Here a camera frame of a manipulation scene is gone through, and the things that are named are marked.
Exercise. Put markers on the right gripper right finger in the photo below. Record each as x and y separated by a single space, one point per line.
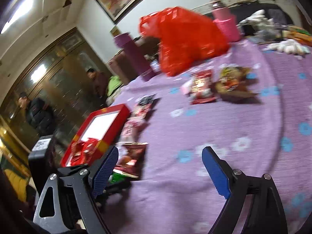
217 170

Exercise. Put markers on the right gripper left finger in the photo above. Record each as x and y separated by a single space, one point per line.
101 170

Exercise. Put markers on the green candy packet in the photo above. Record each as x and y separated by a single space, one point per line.
117 177

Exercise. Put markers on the dark red chocolate packet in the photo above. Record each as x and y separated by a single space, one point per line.
130 160

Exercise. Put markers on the pink bear snack packet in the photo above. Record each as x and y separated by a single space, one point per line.
131 129

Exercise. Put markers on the brown gold snack packet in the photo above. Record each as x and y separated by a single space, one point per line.
232 85

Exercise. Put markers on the red packet in box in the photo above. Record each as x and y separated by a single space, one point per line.
82 151

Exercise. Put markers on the red gift box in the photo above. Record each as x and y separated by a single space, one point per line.
104 125

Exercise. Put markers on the purple floral tablecloth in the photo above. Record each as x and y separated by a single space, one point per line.
272 135

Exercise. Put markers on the red white heart packet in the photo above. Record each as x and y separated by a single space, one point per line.
141 111

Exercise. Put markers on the person in black jacket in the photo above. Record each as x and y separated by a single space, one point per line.
38 114

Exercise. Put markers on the small red flower packet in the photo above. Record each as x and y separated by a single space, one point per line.
201 88

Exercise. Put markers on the black purple snack packet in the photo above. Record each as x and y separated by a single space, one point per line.
146 100

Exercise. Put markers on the person in brown jacket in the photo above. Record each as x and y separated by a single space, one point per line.
99 81

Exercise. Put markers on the pale pink snack packet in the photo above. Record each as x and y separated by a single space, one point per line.
186 87

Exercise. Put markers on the green garment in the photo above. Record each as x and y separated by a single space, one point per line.
113 84

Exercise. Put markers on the wooden cabinet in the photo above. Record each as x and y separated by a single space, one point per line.
58 76

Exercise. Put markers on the brown sofa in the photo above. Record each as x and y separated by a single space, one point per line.
122 67

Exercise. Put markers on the purple thermos bottle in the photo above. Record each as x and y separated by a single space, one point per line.
135 56

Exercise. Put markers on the red plastic bag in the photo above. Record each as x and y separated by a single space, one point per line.
185 37

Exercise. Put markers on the pink sleeved bottle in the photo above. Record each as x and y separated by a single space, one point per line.
225 20

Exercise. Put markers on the white gloves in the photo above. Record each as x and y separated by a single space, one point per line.
258 21

